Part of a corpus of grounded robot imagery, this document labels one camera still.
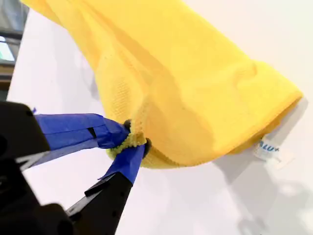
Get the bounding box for yellow square microfiber towel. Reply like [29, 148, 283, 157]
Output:
[19, 0, 309, 171]

